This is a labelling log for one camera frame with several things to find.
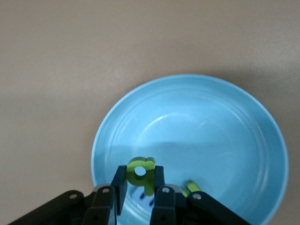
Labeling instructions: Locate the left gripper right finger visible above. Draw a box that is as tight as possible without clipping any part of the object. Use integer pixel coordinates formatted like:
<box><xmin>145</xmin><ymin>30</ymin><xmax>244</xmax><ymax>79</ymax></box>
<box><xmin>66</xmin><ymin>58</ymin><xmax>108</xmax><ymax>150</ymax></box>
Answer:
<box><xmin>150</xmin><ymin>165</ymin><xmax>249</xmax><ymax>225</ymax></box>

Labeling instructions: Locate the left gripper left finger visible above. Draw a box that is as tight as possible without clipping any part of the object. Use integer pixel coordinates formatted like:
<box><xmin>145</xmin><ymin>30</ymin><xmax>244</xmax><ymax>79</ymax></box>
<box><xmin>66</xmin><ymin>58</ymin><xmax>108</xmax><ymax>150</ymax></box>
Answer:
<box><xmin>9</xmin><ymin>165</ymin><xmax>128</xmax><ymax>225</ymax></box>

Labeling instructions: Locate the green letter q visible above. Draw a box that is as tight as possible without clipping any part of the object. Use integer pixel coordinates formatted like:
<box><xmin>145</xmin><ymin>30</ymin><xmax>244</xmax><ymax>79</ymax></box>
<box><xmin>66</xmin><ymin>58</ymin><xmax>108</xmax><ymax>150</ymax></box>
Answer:
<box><xmin>126</xmin><ymin>157</ymin><xmax>156</xmax><ymax>197</ymax></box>

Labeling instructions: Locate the green letter n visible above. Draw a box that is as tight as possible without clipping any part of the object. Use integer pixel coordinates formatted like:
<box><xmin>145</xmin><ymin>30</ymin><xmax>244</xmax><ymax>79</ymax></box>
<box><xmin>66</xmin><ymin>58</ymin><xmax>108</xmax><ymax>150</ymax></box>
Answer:
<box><xmin>181</xmin><ymin>180</ymin><xmax>202</xmax><ymax>197</ymax></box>

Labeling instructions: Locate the blue plate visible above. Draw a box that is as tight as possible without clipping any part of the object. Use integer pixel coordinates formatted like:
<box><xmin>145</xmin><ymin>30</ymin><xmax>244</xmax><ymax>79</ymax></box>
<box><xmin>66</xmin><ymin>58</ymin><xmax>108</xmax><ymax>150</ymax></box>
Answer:
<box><xmin>91</xmin><ymin>74</ymin><xmax>289</xmax><ymax>225</ymax></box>

